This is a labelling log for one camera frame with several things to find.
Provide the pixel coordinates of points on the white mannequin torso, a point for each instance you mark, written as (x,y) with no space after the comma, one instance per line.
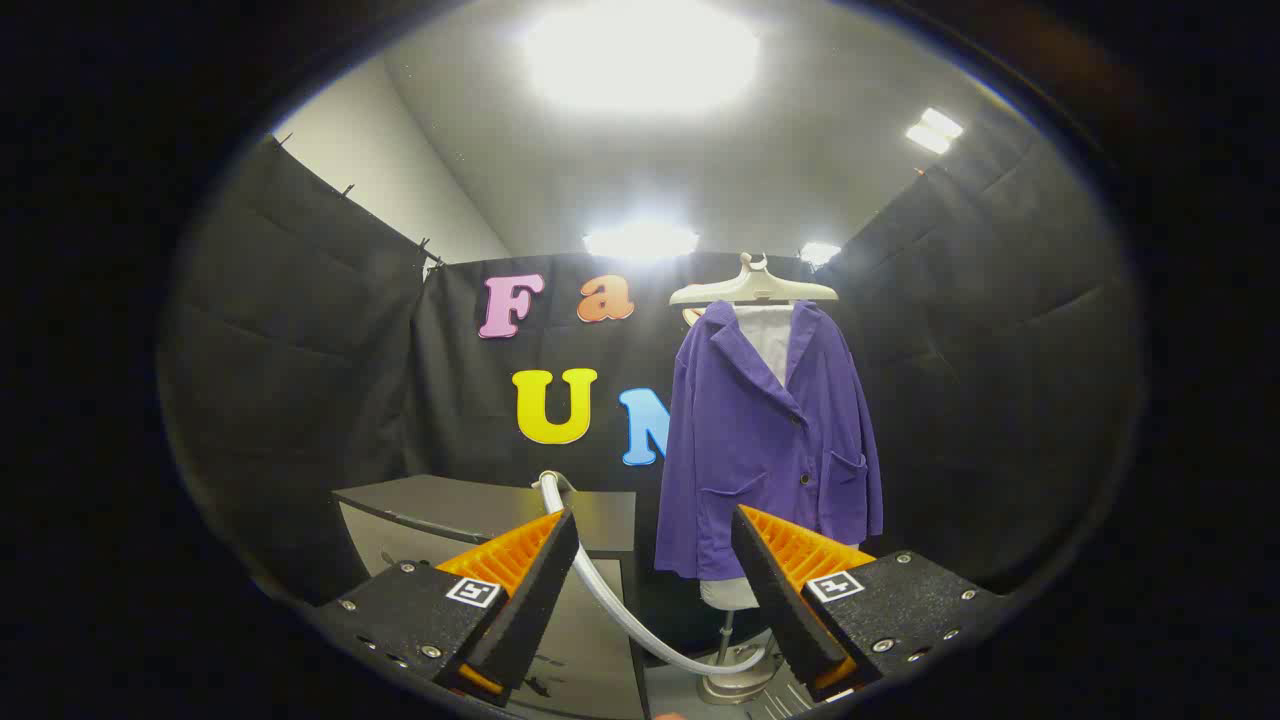
(768,335)

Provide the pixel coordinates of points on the black backdrop cloth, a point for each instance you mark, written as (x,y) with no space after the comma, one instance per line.
(300,380)

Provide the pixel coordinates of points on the white clothes hanger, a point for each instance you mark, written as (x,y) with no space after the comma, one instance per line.
(752,290)

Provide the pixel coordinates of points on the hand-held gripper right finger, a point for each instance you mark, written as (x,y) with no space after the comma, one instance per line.
(770,585)

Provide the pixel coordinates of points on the ceiling light panel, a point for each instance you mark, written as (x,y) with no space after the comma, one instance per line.
(640,55)
(934,131)
(819,253)
(640,242)

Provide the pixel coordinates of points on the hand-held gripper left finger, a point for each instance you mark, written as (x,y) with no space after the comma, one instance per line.
(545,580)

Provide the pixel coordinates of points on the metal mannequin stand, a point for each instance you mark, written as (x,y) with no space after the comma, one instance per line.
(735,685)

